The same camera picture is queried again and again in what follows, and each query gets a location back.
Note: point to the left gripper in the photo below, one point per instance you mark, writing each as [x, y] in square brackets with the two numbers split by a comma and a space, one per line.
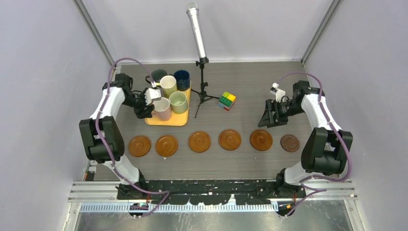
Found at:
[142, 113]

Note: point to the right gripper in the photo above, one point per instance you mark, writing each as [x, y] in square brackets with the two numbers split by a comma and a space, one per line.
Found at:
[267, 119]

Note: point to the pink white cup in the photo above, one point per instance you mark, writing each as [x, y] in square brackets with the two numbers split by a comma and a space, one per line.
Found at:
[162, 109]

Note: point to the dark brown coaster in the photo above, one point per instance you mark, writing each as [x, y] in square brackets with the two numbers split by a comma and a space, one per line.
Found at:
[290, 143]

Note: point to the light green mug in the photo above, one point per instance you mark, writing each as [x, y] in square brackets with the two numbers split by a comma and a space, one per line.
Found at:
[178, 102]

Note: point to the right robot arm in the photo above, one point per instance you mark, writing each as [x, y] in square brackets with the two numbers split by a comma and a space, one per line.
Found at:
[327, 148]

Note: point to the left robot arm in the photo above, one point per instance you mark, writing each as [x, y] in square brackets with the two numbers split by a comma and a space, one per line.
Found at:
[102, 139]

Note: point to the cream yellow cup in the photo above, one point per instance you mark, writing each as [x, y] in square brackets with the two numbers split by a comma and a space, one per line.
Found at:
[169, 85]

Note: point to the navy blue cup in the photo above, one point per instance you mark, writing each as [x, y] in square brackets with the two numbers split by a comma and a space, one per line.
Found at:
[182, 78]

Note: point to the dark green mug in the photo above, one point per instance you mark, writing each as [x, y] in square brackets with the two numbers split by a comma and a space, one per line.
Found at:
[156, 75]

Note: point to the yellow tray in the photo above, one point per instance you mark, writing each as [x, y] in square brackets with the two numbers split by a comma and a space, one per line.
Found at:
[175, 120]

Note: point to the colourful block cube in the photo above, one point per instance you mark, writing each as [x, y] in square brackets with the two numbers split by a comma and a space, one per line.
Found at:
[226, 101]

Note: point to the black microphone tripod stand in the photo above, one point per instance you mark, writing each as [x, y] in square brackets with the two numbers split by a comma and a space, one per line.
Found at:
[202, 93]

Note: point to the silver microphone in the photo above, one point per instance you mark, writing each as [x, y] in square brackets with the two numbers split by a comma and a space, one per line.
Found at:
[192, 12]

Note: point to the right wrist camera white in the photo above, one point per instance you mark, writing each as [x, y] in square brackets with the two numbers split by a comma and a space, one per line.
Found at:
[277, 92]

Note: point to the aluminium frame rail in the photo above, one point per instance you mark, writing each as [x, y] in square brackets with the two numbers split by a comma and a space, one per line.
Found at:
[101, 196]

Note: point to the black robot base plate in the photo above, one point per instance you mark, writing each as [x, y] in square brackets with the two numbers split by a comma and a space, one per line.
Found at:
[208, 192]

